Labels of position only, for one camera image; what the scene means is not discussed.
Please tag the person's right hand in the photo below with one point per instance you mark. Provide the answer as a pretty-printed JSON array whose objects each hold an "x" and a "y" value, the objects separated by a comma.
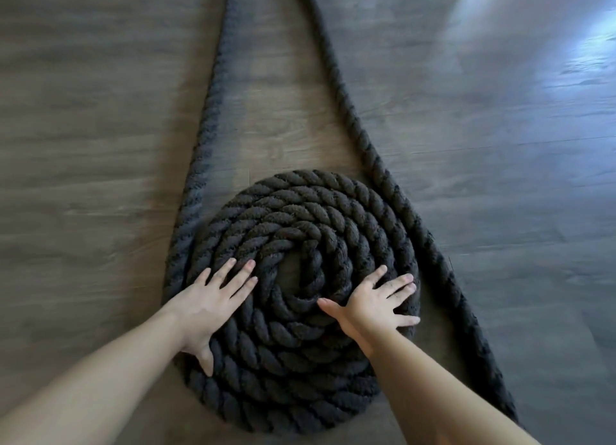
[{"x": 370, "y": 310}]

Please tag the person's left hand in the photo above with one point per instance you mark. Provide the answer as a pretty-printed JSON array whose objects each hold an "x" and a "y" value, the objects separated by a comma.
[{"x": 207, "y": 310}]

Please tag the person's left forearm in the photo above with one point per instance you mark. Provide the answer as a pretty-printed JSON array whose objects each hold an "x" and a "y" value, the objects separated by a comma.
[{"x": 86, "y": 382}]

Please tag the person's right forearm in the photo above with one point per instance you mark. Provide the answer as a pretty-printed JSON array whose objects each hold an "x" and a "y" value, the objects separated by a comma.
[{"x": 443, "y": 401}]

